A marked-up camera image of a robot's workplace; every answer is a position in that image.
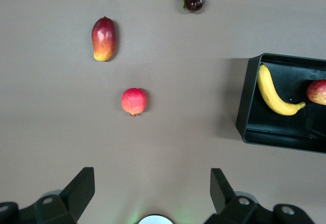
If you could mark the red yellow apple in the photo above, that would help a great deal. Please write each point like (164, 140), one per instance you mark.
(318, 93)

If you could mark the brown table mat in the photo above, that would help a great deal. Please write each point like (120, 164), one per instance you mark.
(63, 132)

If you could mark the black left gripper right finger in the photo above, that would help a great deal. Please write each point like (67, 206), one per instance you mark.
(226, 198)

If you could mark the red pomegranate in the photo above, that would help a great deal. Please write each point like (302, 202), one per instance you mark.
(134, 101)

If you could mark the yellow banana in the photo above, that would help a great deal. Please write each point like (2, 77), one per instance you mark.
(270, 94)

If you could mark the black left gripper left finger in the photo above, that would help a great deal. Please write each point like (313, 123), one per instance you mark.
(74, 201)

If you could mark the black plastic box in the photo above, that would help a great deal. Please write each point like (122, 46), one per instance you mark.
(280, 132)

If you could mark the red yellow mango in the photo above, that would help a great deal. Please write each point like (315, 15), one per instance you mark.
(104, 38)

